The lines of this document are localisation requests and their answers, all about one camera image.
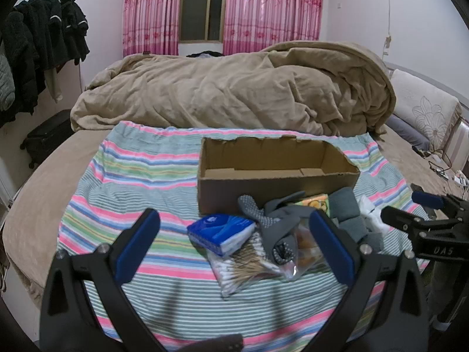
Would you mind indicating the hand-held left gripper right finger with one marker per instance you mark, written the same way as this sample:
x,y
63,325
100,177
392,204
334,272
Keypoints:
x,y
331,246

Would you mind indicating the grey pillow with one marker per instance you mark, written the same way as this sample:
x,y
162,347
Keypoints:
x,y
408,132

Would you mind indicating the striped cloth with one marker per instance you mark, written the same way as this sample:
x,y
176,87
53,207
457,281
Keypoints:
x,y
165,190

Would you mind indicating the bag of cotton swabs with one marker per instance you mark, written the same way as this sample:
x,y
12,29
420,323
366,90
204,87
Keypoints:
x,y
238,268

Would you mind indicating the yellow snack packet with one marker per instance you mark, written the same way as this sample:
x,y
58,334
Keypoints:
x,y
317,202

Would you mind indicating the clear plastic snack bag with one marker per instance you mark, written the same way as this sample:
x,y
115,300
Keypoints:
x,y
307,255

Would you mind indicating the white crumpled cloth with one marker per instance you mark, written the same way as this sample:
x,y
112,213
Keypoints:
x,y
374,217

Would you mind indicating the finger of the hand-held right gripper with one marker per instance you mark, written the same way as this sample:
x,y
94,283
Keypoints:
x,y
427,200
401,219

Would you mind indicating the hanging dark clothes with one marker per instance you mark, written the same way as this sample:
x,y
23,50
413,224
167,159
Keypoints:
x,y
40,40

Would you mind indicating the grey sock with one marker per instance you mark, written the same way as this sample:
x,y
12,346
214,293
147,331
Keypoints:
x,y
361,233
344,203

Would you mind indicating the pink curtain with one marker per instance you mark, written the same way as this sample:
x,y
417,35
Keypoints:
x,y
273,7
150,11

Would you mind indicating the white power strip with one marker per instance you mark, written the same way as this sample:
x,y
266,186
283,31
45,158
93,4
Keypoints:
x,y
461,180

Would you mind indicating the beige duvet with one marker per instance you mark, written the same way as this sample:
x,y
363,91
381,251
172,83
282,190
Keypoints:
x,y
227,88

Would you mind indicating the white floral pillow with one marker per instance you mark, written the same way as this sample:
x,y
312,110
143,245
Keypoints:
x,y
425,106

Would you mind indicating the black suitcase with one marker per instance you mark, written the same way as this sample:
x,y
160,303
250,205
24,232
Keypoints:
x,y
49,137

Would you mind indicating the cardboard box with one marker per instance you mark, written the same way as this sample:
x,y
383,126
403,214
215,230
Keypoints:
x,y
227,190

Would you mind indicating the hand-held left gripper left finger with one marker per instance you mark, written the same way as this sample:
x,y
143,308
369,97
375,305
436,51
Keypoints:
x,y
137,249

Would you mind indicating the grey dotted glove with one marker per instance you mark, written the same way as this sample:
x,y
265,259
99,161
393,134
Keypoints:
x,y
256,211
280,244

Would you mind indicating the hanging beige garment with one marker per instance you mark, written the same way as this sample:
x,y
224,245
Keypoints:
x,y
55,84

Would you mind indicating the blue tissue pack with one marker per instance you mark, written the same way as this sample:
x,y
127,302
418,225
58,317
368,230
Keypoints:
x,y
220,233

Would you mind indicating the window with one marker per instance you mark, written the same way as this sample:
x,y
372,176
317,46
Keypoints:
x,y
201,3

